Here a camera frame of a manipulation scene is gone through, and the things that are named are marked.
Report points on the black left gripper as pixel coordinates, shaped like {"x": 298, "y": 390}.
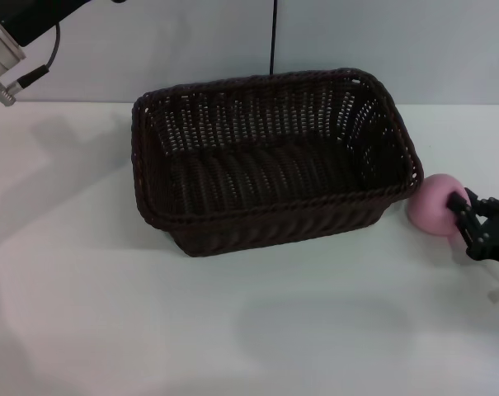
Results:
{"x": 30, "y": 18}

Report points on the dark brown woven basket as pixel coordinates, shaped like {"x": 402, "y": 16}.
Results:
{"x": 274, "y": 165}

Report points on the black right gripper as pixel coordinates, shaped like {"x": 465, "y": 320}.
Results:
{"x": 498, "y": 235}

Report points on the pink peach toy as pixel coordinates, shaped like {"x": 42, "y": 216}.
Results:
{"x": 430, "y": 206}

